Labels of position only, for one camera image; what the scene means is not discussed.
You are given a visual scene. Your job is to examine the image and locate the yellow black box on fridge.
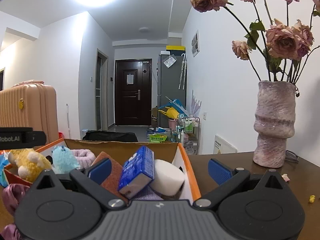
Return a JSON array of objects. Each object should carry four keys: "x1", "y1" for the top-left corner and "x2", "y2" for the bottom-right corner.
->
[{"x1": 166, "y1": 45, "x2": 185, "y2": 56}]

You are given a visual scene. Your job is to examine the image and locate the dark brown entrance door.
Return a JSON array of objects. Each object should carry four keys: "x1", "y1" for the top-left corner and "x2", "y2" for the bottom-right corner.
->
[{"x1": 114, "y1": 59, "x2": 152, "y2": 126}]

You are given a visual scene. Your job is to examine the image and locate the pink textured ceramic vase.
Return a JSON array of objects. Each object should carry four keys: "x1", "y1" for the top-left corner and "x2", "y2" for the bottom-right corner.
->
[{"x1": 253, "y1": 81, "x2": 296, "y2": 168}]

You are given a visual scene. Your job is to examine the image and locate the pink satin pouch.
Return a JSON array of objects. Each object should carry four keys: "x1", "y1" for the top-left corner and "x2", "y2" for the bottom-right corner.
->
[{"x1": 1, "y1": 184, "x2": 30, "y2": 240}]

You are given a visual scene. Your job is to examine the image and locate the white round sponge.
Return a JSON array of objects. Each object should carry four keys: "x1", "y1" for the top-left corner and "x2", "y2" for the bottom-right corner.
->
[{"x1": 150, "y1": 159, "x2": 185, "y2": 197}]

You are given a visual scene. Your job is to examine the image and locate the yellow blue bags pile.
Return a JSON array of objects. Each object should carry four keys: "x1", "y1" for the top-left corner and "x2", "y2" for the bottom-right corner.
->
[{"x1": 158, "y1": 97, "x2": 189, "y2": 120}]

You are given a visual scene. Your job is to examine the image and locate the pink ribbed suitcase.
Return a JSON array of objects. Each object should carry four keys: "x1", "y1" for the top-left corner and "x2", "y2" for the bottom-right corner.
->
[{"x1": 1, "y1": 81, "x2": 59, "y2": 144}]

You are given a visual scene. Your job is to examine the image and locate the black eyeglasses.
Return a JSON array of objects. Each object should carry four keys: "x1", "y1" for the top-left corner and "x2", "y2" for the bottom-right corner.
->
[{"x1": 285, "y1": 150, "x2": 299, "y2": 163}]

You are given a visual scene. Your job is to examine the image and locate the grey refrigerator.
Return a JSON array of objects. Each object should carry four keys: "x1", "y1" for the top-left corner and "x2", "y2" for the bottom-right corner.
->
[{"x1": 157, "y1": 53, "x2": 187, "y2": 111}]

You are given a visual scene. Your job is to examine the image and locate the blue handkerchief tissue packet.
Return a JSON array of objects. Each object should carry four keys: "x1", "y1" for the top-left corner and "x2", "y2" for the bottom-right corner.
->
[{"x1": 118, "y1": 146, "x2": 155, "y2": 199}]

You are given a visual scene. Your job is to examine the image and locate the lilac fluffy scrunchie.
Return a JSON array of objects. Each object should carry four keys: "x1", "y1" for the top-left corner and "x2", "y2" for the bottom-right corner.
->
[{"x1": 71, "y1": 149, "x2": 96, "y2": 168}]

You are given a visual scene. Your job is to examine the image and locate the dried pink rose bouquet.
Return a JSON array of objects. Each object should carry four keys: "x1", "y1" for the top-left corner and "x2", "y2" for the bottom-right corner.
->
[{"x1": 190, "y1": 0, "x2": 320, "y2": 86}]

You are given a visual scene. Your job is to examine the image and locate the wire storage cart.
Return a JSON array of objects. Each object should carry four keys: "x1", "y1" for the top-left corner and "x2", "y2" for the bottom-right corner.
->
[{"x1": 176, "y1": 114, "x2": 201, "y2": 155}]

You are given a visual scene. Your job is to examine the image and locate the purple linen drawstring pouch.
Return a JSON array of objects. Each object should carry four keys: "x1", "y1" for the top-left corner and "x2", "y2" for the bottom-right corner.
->
[{"x1": 133, "y1": 186, "x2": 163, "y2": 201}]

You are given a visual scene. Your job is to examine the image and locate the blue tissue pack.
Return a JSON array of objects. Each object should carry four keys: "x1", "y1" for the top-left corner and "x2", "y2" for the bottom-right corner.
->
[{"x1": 0, "y1": 150, "x2": 9, "y2": 188}]

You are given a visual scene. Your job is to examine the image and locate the yellow flower bits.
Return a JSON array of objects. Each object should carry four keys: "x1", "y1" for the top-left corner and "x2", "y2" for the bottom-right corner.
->
[{"x1": 309, "y1": 195, "x2": 316, "y2": 203}]

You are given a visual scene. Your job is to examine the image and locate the yellow plush toy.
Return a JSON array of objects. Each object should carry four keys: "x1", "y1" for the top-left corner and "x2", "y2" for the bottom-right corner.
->
[{"x1": 8, "y1": 148, "x2": 52, "y2": 183}]

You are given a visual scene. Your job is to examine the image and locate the blue plush toy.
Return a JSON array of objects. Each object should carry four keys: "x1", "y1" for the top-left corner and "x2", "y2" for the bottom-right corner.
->
[{"x1": 52, "y1": 146, "x2": 80, "y2": 174}]

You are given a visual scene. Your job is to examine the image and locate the black bag on floor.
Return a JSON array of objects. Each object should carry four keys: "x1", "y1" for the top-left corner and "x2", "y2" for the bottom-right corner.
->
[{"x1": 83, "y1": 131, "x2": 138, "y2": 142}]

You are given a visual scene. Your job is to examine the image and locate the red cardboard pumpkin box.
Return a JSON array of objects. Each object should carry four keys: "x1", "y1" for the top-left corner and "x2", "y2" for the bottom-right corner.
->
[{"x1": 3, "y1": 138, "x2": 202, "y2": 207}]

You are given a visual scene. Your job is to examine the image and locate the fallen rose petal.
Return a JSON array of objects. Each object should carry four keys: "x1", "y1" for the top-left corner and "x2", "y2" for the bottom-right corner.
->
[{"x1": 282, "y1": 174, "x2": 290, "y2": 182}]

